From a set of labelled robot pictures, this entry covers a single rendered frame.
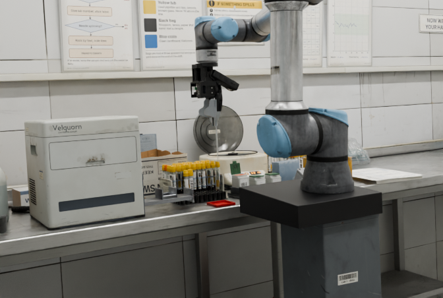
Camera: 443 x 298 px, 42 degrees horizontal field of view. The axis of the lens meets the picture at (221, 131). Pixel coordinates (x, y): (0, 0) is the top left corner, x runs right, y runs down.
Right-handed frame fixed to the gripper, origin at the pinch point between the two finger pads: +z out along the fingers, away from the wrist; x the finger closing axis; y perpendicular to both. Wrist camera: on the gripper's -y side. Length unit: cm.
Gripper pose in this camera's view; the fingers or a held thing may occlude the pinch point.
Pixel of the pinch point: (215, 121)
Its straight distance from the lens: 197.1
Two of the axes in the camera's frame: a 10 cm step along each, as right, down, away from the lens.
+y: -8.7, 0.7, -4.9
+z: 0.5, 10.0, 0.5
